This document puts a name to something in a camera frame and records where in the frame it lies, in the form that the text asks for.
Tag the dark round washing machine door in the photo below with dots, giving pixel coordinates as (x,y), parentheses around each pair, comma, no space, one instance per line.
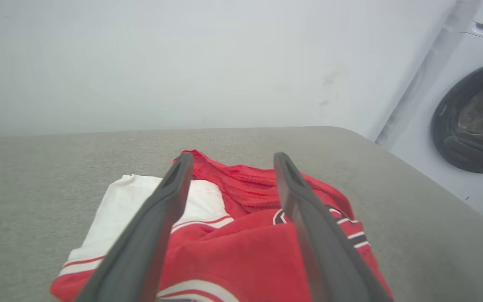
(447,126)

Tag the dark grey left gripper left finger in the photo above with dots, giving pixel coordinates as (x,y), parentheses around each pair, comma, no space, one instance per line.
(141,247)

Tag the white washing machine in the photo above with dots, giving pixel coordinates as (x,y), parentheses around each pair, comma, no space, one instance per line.
(417,138)

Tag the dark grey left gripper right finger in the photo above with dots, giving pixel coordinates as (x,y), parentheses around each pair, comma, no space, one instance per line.
(325,251)

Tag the red and white striped garment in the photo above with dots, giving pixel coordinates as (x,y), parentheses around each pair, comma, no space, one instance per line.
(245,251)

